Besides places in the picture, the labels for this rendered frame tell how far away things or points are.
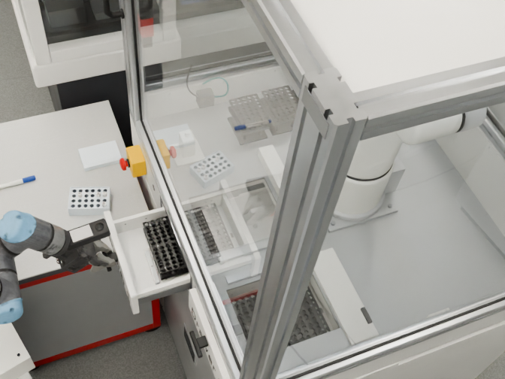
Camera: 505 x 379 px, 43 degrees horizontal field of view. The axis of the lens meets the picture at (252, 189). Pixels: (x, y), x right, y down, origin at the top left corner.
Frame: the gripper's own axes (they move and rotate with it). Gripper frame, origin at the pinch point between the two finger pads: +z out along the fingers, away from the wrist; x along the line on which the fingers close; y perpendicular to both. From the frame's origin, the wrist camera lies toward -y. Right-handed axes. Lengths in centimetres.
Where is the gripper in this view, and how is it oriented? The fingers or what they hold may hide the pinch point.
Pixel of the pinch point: (112, 256)
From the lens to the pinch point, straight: 180.7
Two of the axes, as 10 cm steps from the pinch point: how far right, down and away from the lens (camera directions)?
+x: 3.7, 7.7, -5.1
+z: 4.6, 3.3, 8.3
